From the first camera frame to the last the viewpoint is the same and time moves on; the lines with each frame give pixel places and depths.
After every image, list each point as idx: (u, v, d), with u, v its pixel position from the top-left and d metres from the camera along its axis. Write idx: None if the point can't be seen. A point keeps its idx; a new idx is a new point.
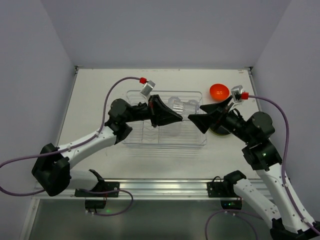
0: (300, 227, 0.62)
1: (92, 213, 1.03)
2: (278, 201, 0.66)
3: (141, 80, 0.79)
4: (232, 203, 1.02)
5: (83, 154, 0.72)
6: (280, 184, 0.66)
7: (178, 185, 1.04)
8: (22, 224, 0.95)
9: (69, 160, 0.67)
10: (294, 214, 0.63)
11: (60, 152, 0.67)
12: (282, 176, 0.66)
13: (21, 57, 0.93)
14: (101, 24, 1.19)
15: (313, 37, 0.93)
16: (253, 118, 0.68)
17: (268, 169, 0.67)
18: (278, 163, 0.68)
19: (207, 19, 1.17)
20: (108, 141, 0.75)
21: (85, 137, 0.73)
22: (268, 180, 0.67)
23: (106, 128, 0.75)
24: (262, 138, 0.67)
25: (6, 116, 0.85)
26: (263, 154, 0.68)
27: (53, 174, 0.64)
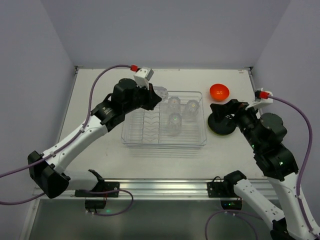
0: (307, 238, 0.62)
1: (92, 213, 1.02)
2: (287, 211, 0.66)
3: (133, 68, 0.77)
4: (232, 203, 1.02)
5: (71, 155, 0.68)
6: (294, 195, 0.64)
7: (179, 185, 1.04)
8: (23, 224, 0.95)
9: (55, 167, 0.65)
10: (302, 225, 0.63)
11: (45, 160, 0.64)
12: (296, 187, 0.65)
13: (21, 57, 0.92)
14: (101, 23, 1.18)
15: (313, 37, 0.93)
16: (262, 119, 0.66)
17: (283, 179, 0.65)
18: (294, 172, 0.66)
19: (207, 19, 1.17)
20: (97, 133, 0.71)
21: (70, 136, 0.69)
22: (282, 189, 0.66)
23: (92, 119, 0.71)
24: (273, 141, 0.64)
25: (6, 117, 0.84)
26: (279, 163, 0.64)
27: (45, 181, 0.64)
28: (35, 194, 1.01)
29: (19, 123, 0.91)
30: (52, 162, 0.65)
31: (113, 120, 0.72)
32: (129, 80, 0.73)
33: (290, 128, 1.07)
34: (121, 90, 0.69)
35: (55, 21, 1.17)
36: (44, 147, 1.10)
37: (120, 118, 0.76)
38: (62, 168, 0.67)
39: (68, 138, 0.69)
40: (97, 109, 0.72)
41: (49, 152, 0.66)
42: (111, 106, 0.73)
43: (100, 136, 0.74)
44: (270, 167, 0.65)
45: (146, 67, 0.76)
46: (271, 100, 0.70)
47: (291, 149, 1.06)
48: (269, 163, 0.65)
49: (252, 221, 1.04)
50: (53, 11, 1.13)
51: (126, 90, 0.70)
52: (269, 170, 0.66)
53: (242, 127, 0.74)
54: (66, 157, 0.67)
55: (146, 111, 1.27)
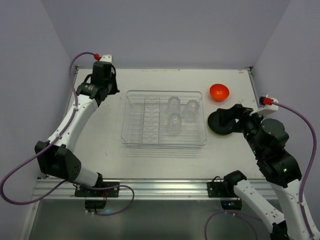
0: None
1: (92, 213, 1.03)
2: (289, 217, 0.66)
3: (96, 56, 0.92)
4: (232, 203, 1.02)
5: (75, 134, 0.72)
6: (296, 201, 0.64)
7: (179, 185, 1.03)
8: (23, 224, 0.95)
9: (67, 145, 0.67)
10: (304, 231, 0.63)
11: (53, 143, 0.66)
12: (299, 194, 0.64)
13: (21, 57, 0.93)
14: (100, 23, 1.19)
15: (314, 37, 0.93)
16: (263, 125, 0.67)
17: (286, 185, 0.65)
18: (297, 179, 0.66)
19: (207, 19, 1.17)
20: (89, 108, 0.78)
21: (67, 118, 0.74)
22: (284, 195, 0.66)
23: (81, 97, 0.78)
24: (275, 146, 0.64)
25: (6, 117, 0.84)
26: (283, 169, 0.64)
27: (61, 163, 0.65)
28: (35, 194, 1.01)
29: (19, 123, 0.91)
30: (62, 143, 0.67)
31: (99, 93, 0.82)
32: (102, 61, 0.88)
33: (290, 128, 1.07)
34: (101, 66, 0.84)
35: (55, 21, 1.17)
36: None
37: (104, 94, 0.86)
38: (71, 147, 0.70)
39: (66, 120, 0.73)
40: (82, 88, 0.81)
41: (55, 135, 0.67)
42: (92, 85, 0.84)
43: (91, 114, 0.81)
44: (273, 172, 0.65)
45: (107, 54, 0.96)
46: (277, 106, 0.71)
47: (291, 149, 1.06)
48: (273, 169, 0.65)
49: (252, 221, 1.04)
50: (53, 12, 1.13)
51: (104, 66, 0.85)
52: (273, 176, 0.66)
53: (246, 132, 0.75)
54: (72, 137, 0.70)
55: (145, 111, 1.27)
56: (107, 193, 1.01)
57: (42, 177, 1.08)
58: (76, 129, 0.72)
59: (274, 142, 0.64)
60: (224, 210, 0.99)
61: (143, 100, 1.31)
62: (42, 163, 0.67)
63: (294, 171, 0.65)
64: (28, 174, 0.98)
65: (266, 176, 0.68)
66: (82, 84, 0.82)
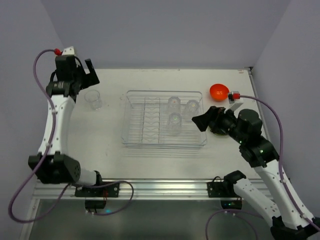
0: (300, 223, 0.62)
1: (92, 213, 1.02)
2: (277, 198, 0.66)
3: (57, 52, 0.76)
4: (232, 203, 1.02)
5: (64, 137, 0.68)
6: (278, 180, 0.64)
7: (179, 185, 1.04)
8: (23, 223, 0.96)
9: (61, 152, 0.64)
10: (293, 210, 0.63)
11: (47, 153, 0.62)
12: (280, 173, 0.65)
13: (20, 57, 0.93)
14: (101, 24, 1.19)
15: (312, 37, 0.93)
16: (240, 113, 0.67)
17: (266, 165, 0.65)
18: (275, 159, 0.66)
19: (206, 19, 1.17)
20: (67, 105, 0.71)
21: (50, 124, 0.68)
22: (266, 176, 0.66)
23: (54, 98, 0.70)
24: (253, 131, 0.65)
25: (6, 117, 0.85)
26: (260, 151, 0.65)
27: (62, 167, 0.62)
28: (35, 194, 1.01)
29: (19, 124, 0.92)
30: (56, 149, 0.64)
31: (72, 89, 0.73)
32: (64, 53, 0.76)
33: (290, 128, 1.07)
34: (65, 60, 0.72)
35: (55, 22, 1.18)
36: None
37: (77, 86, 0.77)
38: (65, 151, 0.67)
39: (50, 125, 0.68)
40: (51, 89, 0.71)
41: (45, 145, 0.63)
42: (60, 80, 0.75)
43: (71, 108, 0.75)
44: (253, 156, 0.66)
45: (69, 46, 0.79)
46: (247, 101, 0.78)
47: (291, 149, 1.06)
48: (252, 152, 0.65)
49: (253, 221, 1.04)
50: (53, 12, 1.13)
51: (68, 58, 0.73)
52: (253, 160, 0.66)
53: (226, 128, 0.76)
54: (62, 141, 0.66)
55: (145, 111, 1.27)
56: (107, 192, 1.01)
57: None
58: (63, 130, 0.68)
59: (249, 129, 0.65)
60: (224, 209, 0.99)
61: (143, 100, 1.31)
62: (41, 175, 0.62)
63: (273, 154, 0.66)
64: (28, 174, 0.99)
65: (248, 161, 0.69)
66: (50, 87, 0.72)
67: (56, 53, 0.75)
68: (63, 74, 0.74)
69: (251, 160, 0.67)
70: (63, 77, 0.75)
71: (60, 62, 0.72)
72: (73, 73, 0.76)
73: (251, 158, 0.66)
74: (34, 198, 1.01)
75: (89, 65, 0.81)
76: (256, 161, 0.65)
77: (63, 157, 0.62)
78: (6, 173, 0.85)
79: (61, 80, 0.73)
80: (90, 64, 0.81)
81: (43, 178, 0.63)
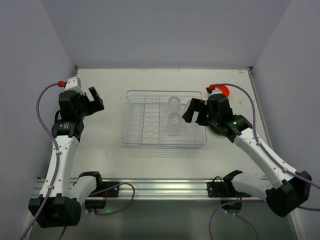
0: (284, 177, 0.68)
1: (92, 213, 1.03)
2: (260, 162, 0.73)
3: (60, 84, 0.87)
4: (232, 203, 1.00)
5: (66, 178, 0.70)
6: (255, 143, 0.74)
7: (179, 185, 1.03)
8: (22, 224, 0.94)
9: (62, 193, 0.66)
10: (274, 167, 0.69)
11: (48, 196, 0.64)
12: (255, 137, 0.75)
13: (21, 57, 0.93)
14: (100, 24, 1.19)
15: (313, 36, 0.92)
16: (209, 97, 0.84)
17: (240, 133, 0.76)
18: (249, 127, 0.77)
19: (207, 19, 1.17)
20: (72, 146, 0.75)
21: (53, 166, 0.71)
22: (244, 144, 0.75)
23: (59, 139, 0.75)
24: (223, 108, 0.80)
25: (6, 117, 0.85)
26: (233, 123, 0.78)
27: (61, 211, 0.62)
28: (35, 194, 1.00)
29: (18, 123, 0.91)
30: (57, 191, 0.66)
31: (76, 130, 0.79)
32: (68, 91, 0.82)
33: (290, 128, 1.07)
34: (68, 100, 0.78)
35: (55, 21, 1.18)
36: (44, 147, 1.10)
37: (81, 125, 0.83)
38: (66, 193, 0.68)
39: (53, 166, 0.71)
40: (57, 129, 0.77)
41: (47, 187, 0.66)
42: (65, 121, 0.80)
43: (76, 148, 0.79)
44: (229, 130, 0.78)
45: (72, 77, 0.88)
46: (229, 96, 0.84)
47: (290, 149, 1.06)
48: (227, 126, 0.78)
49: (253, 221, 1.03)
50: (53, 11, 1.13)
51: (72, 97, 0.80)
52: (231, 133, 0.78)
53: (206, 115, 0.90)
54: (65, 182, 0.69)
55: (145, 111, 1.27)
56: (107, 193, 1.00)
57: (42, 177, 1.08)
58: (66, 172, 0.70)
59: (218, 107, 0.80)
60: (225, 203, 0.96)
61: (143, 100, 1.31)
62: (40, 218, 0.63)
63: (246, 124, 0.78)
64: (27, 174, 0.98)
65: (227, 137, 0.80)
66: (54, 128, 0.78)
67: (59, 85, 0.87)
68: (67, 114, 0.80)
69: (228, 134, 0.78)
70: (68, 118, 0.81)
71: (64, 102, 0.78)
72: (77, 111, 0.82)
73: (227, 131, 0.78)
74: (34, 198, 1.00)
75: (93, 92, 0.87)
76: (233, 132, 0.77)
77: (63, 200, 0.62)
78: (6, 172, 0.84)
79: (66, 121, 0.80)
80: (94, 92, 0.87)
81: (43, 221, 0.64)
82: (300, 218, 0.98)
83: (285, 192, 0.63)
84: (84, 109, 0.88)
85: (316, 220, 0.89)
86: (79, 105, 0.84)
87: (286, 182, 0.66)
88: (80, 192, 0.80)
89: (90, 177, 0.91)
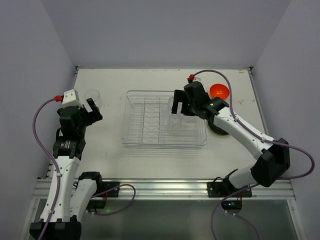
0: (263, 147, 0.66)
1: (92, 213, 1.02)
2: (240, 136, 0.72)
3: (58, 99, 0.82)
4: (232, 203, 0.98)
5: (67, 201, 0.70)
6: (232, 120, 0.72)
7: (179, 185, 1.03)
8: (23, 224, 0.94)
9: (63, 218, 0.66)
10: (253, 139, 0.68)
11: (49, 221, 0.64)
12: (232, 115, 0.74)
13: (21, 58, 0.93)
14: (100, 23, 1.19)
15: (313, 37, 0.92)
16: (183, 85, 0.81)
17: (218, 113, 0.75)
18: (225, 106, 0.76)
19: (207, 19, 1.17)
20: (72, 167, 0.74)
21: (54, 188, 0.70)
22: (223, 122, 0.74)
23: (60, 159, 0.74)
24: (198, 93, 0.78)
25: (6, 117, 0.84)
26: (210, 105, 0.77)
27: (62, 235, 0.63)
28: (35, 194, 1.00)
29: (19, 123, 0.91)
30: (58, 215, 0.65)
31: (77, 149, 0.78)
32: (69, 108, 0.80)
33: (290, 128, 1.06)
34: (69, 119, 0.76)
35: (54, 21, 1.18)
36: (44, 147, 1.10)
37: (82, 141, 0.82)
38: (67, 216, 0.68)
39: (54, 189, 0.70)
40: (58, 147, 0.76)
41: (48, 211, 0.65)
42: (67, 138, 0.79)
43: (77, 166, 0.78)
44: (207, 112, 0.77)
45: (69, 90, 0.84)
46: None
47: (291, 149, 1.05)
48: (205, 109, 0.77)
49: (253, 220, 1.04)
50: (53, 11, 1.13)
51: (73, 116, 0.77)
52: (210, 116, 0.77)
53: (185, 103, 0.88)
54: (65, 205, 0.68)
55: (145, 111, 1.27)
56: (107, 193, 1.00)
57: (42, 177, 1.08)
58: (67, 195, 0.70)
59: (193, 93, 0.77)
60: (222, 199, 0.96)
61: (143, 100, 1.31)
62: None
63: (223, 102, 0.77)
64: (28, 174, 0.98)
65: (207, 119, 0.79)
66: (55, 146, 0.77)
67: (57, 100, 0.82)
68: (69, 132, 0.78)
69: (207, 116, 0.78)
70: (69, 135, 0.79)
71: (65, 121, 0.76)
72: (78, 128, 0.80)
73: (206, 114, 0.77)
74: (34, 198, 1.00)
75: (91, 103, 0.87)
76: (211, 114, 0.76)
77: (64, 224, 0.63)
78: (6, 172, 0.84)
79: (68, 140, 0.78)
80: (92, 103, 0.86)
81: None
82: (300, 218, 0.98)
83: (265, 160, 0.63)
84: (84, 123, 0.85)
85: (316, 220, 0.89)
86: (80, 121, 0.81)
87: (266, 151, 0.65)
88: (80, 203, 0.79)
89: (89, 182, 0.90)
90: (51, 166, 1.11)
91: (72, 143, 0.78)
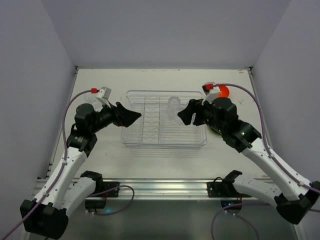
0: (300, 192, 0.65)
1: (92, 213, 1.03)
2: (274, 176, 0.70)
3: (93, 91, 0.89)
4: (232, 203, 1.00)
5: (63, 189, 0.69)
6: (267, 156, 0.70)
7: (178, 185, 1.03)
8: (23, 224, 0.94)
9: (53, 204, 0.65)
10: (290, 181, 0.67)
11: (40, 202, 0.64)
12: (266, 149, 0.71)
13: (21, 58, 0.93)
14: (100, 24, 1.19)
15: (313, 35, 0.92)
16: (214, 104, 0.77)
17: (251, 146, 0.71)
18: (258, 137, 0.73)
19: (206, 19, 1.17)
20: (79, 159, 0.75)
21: (56, 173, 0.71)
22: (255, 156, 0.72)
23: (70, 150, 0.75)
24: (231, 118, 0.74)
25: (6, 117, 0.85)
26: (241, 133, 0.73)
27: (47, 221, 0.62)
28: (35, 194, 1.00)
29: (18, 123, 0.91)
30: (49, 200, 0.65)
31: (88, 146, 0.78)
32: (85, 106, 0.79)
33: (291, 128, 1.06)
34: (82, 119, 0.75)
35: (54, 21, 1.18)
36: (44, 147, 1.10)
37: (94, 139, 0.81)
38: (58, 204, 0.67)
39: (55, 174, 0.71)
40: (71, 140, 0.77)
41: (42, 193, 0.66)
42: (80, 134, 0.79)
43: (83, 162, 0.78)
44: (237, 141, 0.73)
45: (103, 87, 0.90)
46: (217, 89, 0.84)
47: (291, 149, 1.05)
48: (234, 137, 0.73)
49: (253, 221, 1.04)
50: (52, 11, 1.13)
51: (87, 115, 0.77)
52: (238, 144, 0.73)
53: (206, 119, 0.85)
54: (60, 192, 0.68)
55: (145, 112, 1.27)
56: (107, 193, 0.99)
57: (42, 177, 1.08)
58: (66, 183, 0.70)
59: (223, 114, 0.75)
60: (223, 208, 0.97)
61: (143, 100, 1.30)
62: (27, 222, 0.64)
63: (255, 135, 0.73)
64: (28, 174, 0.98)
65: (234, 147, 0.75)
66: (68, 138, 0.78)
67: (92, 92, 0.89)
68: (82, 128, 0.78)
69: (236, 145, 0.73)
70: (83, 132, 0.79)
71: (79, 119, 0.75)
72: (91, 127, 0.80)
73: (236, 142, 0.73)
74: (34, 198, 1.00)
75: (118, 107, 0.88)
76: (241, 143, 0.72)
77: (51, 210, 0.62)
78: (5, 173, 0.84)
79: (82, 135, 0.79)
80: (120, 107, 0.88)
81: (28, 225, 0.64)
82: None
83: (303, 208, 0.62)
84: (105, 122, 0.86)
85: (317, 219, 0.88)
86: (94, 120, 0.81)
87: (304, 197, 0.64)
88: (75, 198, 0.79)
89: (89, 181, 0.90)
90: (51, 166, 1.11)
91: (84, 140, 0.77)
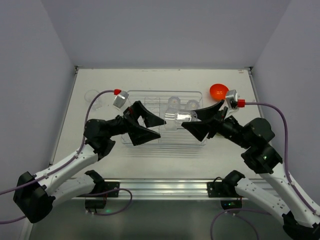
0: (314, 220, 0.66)
1: (92, 213, 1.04)
2: (289, 202, 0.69)
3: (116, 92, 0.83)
4: (232, 203, 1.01)
5: (62, 179, 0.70)
6: (286, 183, 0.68)
7: (178, 185, 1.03)
8: (23, 223, 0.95)
9: (46, 189, 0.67)
10: (305, 209, 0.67)
11: (37, 181, 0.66)
12: (286, 176, 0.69)
13: (20, 57, 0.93)
14: (100, 23, 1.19)
15: (313, 35, 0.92)
16: (253, 127, 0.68)
17: (272, 171, 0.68)
18: (279, 162, 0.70)
19: (206, 19, 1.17)
20: (90, 159, 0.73)
21: (64, 160, 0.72)
22: (274, 181, 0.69)
23: (87, 146, 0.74)
24: (262, 144, 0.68)
25: (6, 117, 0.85)
26: (263, 157, 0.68)
27: (34, 202, 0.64)
28: None
29: (18, 123, 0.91)
30: (44, 182, 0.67)
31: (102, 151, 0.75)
32: (91, 124, 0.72)
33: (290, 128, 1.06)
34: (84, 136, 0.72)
35: (54, 21, 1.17)
36: (44, 148, 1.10)
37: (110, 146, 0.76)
38: (50, 191, 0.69)
39: (63, 161, 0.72)
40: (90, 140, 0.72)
41: (43, 173, 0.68)
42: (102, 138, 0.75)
43: (92, 163, 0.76)
44: (257, 164, 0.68)
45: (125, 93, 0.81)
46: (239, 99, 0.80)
47: (291, 149, 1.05)
48: (256, 160, 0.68)
49: (252, 220, 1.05)
50: (52, 10, 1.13)
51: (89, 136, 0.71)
52: (257, 167, 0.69)
53: (226, 135, 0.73)
54: (58, 181, 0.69)
55: None
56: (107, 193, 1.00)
57: None
58: (67, 174, 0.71)
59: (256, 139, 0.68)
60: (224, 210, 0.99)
61: (143, 100, 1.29)
62: (18, 192, 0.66)
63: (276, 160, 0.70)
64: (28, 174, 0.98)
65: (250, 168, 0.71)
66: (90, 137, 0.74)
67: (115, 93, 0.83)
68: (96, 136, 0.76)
69: (256, 167, 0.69)
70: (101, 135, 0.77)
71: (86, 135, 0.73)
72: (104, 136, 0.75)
73: (256, 165, 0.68)
74: None
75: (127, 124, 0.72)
76: (262, 167, 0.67)
77: (41, 193, 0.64)
78: (5, 173, 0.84)
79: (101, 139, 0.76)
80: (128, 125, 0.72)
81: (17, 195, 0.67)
82: None
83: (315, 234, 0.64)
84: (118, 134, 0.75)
85: None
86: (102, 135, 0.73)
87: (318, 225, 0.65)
88: (68, 192, 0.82)
89: (89, 180, 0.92)
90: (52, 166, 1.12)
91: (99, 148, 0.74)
